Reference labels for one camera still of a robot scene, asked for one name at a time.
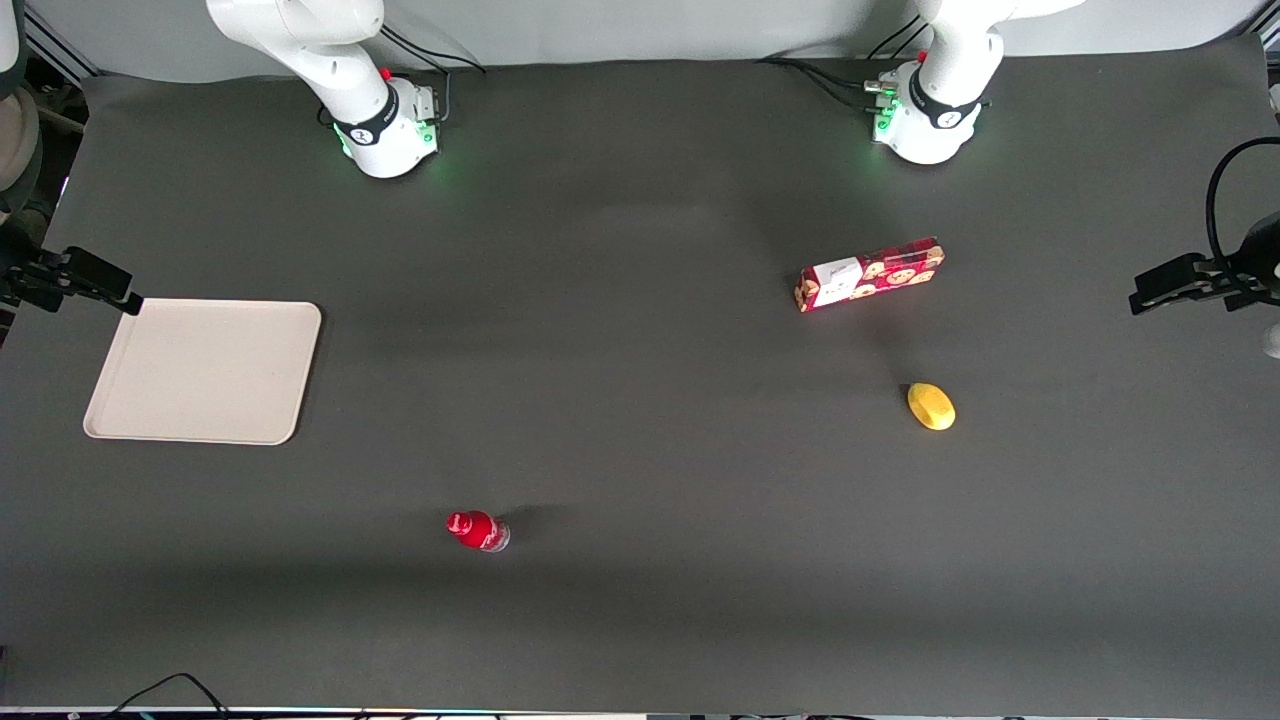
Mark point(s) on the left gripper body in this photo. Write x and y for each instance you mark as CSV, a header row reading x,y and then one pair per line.
x,y
1258,262

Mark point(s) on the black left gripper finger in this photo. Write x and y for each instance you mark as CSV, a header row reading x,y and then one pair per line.
x,y
1180,274
1190,296

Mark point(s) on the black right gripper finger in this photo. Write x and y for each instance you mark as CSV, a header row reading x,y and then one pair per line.
x,y
98,272
92,294

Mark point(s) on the red coke bottle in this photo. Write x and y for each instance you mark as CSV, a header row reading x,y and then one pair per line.
x,y
476,530

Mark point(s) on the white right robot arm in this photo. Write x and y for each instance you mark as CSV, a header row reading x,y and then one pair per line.
x,y
375,120

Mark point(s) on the beige plastic tray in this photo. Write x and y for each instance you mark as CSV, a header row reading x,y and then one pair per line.
x,y
200,370

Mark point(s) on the beige round object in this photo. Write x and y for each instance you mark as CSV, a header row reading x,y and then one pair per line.
x,y
15,150

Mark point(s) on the yellow lemon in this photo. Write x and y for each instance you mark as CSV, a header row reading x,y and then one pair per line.
x,y
931,406

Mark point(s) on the red cookie box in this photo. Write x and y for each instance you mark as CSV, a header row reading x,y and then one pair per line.
x,y
870,274

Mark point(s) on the dark grey table mat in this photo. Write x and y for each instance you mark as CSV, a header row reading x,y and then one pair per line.
x,y
640,500

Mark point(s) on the aluminium frame rail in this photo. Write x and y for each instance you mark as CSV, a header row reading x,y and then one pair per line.
x,y
1270,35
60,45

